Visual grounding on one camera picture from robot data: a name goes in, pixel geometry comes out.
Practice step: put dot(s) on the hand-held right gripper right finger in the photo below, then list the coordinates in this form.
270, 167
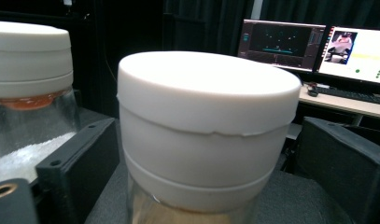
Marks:
349, 168

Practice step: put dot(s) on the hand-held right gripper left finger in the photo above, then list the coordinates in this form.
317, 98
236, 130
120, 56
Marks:
81, 168

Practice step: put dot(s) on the glass jar with white granules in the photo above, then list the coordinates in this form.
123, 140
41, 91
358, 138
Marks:
29, 62

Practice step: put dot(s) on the glass jar with brown granules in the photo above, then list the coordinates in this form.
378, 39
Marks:
206, 118

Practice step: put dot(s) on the light wooden desk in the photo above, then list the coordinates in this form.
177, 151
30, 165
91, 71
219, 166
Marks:
343, 107

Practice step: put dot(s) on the black keyboard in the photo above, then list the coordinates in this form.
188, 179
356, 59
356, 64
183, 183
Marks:
352, 95

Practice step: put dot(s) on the black computer mouse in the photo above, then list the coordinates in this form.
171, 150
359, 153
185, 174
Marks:
312, 92

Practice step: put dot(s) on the white-screen monitor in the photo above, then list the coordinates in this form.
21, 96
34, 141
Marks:
362, 56

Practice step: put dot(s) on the dark-screen monitor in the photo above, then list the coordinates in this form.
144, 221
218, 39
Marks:
281, 43

